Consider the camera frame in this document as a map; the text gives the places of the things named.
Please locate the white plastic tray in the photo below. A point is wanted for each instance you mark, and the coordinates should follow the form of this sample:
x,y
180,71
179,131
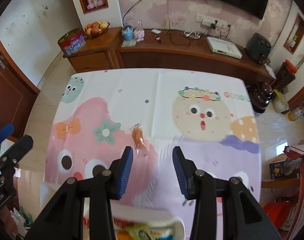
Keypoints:
x,y
154,213

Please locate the red pouch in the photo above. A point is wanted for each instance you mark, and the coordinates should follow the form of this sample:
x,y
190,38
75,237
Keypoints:
x,y
295,152

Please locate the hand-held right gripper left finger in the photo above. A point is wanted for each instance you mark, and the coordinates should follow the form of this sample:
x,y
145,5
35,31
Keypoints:
x,y
125,172

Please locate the colourful round tin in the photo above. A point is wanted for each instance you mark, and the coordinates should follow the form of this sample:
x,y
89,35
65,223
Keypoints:
x,y
72,43

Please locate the white jug with yellow lid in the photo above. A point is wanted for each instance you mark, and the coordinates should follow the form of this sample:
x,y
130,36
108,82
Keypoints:
x,y
280,103

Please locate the bowl of fruit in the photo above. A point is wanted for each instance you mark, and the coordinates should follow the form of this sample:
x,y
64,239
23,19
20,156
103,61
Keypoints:
x,y
95,30

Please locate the wooden television cabinet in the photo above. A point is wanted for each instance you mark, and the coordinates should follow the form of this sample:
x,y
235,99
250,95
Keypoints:
x,y
167,57

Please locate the tall wall niche with bottle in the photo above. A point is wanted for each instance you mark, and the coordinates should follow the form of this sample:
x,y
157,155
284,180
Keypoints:
x,y
300,30

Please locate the blue snow globe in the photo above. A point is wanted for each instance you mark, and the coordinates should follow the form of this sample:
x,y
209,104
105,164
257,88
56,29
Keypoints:
x,y
127,33

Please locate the dark jar with red lid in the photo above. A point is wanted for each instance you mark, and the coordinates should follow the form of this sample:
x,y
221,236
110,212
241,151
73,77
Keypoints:
x,y
285,76

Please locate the small orange snack packet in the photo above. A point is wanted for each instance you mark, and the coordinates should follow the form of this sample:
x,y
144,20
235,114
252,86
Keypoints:
x,y
138,137

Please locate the blue white candy packet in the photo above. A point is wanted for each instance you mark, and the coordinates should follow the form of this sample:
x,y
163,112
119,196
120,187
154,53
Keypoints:
x,y
162,232

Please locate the blue yellow box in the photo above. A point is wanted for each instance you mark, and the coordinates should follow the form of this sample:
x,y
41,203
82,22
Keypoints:
x,y
283,170

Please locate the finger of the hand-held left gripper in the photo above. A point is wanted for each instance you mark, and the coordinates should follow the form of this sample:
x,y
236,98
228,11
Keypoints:
x,y
19,146
2,133

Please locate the white set-top box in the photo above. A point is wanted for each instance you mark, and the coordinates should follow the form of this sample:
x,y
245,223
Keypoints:
x,y
224,47

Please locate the small white device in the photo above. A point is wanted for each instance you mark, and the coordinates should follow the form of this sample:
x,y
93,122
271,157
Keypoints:
x,y
156,31

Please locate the white wall socket strip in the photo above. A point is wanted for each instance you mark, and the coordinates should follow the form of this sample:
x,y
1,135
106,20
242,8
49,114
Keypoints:
x,y
204,20

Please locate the red plastic basin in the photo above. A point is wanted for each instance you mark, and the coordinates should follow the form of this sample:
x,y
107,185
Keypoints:
x,y
279,212

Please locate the green snack packet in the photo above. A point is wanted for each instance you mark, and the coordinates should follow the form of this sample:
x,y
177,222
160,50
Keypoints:
x,y
140,233

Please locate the dark green air fryer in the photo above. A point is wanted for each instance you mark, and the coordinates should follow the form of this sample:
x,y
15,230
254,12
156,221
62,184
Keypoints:
x,y
258,47

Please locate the low wooden stool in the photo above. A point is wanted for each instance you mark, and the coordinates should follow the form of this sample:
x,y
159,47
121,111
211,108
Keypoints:
x,y
279,183

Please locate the printed cartoon tablecloth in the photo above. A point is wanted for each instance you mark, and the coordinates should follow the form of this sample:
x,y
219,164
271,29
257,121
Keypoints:
x,y
147,87

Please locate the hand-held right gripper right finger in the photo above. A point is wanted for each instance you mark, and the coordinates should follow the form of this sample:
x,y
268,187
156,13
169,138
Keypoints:
x,y
179,172

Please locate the pink toy figure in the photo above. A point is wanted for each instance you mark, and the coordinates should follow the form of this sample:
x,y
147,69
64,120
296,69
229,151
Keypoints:
x,y
139,33

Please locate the pale card under globe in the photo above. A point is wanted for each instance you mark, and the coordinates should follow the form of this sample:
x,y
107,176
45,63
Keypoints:
x,y
128,44

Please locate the brown wooden door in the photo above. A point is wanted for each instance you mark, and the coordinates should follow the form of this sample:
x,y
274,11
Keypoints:
x,y
9,92

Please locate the dark ceramic stew pot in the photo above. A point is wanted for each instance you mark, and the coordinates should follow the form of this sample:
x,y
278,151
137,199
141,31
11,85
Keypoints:
x,y
260,97

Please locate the yellow oil bottle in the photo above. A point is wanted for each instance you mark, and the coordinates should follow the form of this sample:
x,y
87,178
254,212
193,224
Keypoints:
x,y
296,114

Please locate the person's left hand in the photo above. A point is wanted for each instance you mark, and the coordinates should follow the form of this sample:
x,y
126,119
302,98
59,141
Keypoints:
x,y
7,220

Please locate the white paper sheet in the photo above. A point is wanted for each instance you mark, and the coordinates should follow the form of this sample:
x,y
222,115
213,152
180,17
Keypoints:
x,y
270,71

